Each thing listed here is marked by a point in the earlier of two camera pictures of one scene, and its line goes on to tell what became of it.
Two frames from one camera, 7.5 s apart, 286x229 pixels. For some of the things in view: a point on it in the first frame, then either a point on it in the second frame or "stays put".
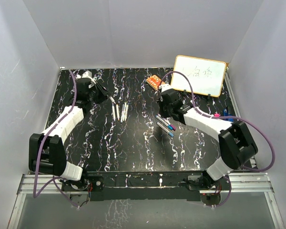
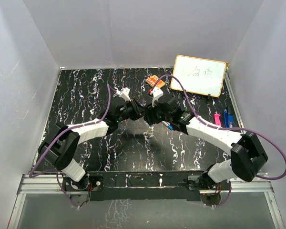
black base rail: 162,186 stays put
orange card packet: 154,81 stays put
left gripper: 103,93 → 137,114
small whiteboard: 206,76 stays put
